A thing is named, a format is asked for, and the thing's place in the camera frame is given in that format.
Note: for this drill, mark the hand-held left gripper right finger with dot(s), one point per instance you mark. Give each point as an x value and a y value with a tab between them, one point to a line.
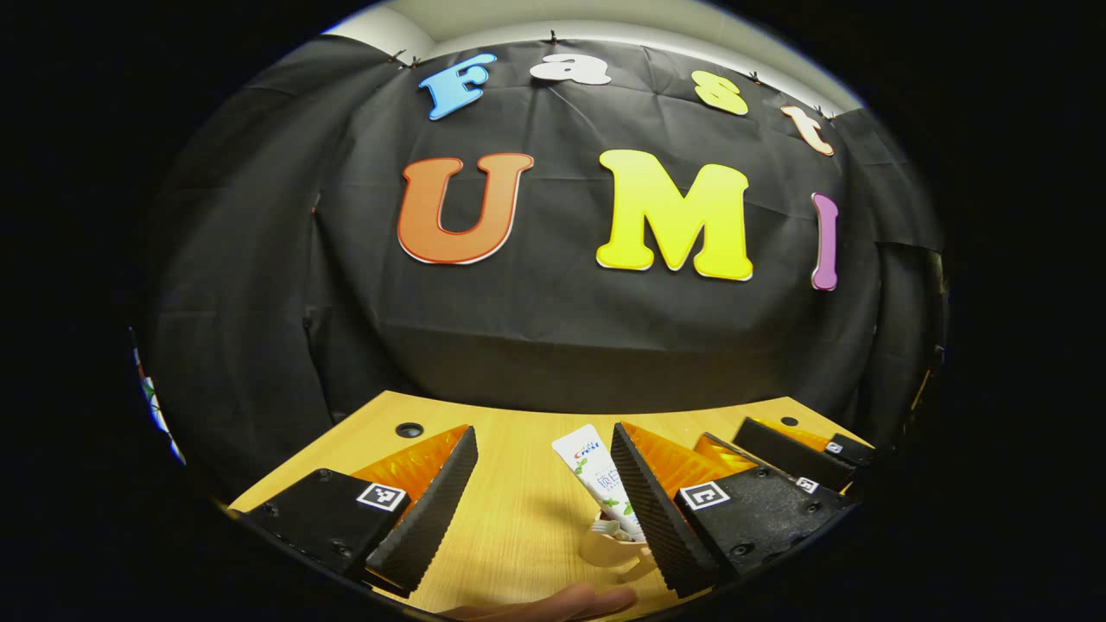
652	518

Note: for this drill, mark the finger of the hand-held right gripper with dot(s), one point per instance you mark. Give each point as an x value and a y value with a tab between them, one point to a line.
819	489
795	453

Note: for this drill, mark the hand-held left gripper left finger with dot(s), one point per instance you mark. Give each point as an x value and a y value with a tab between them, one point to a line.
432	510

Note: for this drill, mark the beige cup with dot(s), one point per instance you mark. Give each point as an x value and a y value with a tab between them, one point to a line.
605	553

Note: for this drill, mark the white toothpaste tube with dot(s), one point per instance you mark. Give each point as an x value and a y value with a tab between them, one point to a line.
587	462

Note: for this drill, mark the wooden desktop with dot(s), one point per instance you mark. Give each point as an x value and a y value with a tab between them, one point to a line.
518	484

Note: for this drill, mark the black backdrop cloth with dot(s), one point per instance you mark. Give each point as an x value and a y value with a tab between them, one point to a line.
553	345

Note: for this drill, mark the colourful background clutter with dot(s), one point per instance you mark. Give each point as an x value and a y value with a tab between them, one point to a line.
155	406

